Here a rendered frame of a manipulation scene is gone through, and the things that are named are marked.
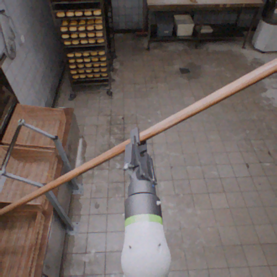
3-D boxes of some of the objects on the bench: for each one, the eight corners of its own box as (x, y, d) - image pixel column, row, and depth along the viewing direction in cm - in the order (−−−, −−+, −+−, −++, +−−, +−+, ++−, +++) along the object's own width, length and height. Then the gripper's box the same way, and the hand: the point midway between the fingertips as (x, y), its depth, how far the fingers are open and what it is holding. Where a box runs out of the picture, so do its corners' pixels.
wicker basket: (-9, 214, 191) (-28, 201, 170) (11, 161, 227) (-2, 144, 206) (47, 213, 193) (36, 198, 172) (59, 159, 229) (51, 142, 208)
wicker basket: (12, 159, 229) (-1, 142, 207) (26, 120, 265) (16, 102, 243) (60, 157, 231) (52, 140, 210) (67, 119, 267) (61, 100, 246)
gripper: (110, 193, 55) (112, 124, 70) (148, 213, 65) (143, 148, 80) (134, 183, 52) (132, 112, 67) (170, 204, 61) (161, 139, 77)
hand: (138, 140), depth 71 cm, fingers closed on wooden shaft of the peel, 3 cm apart
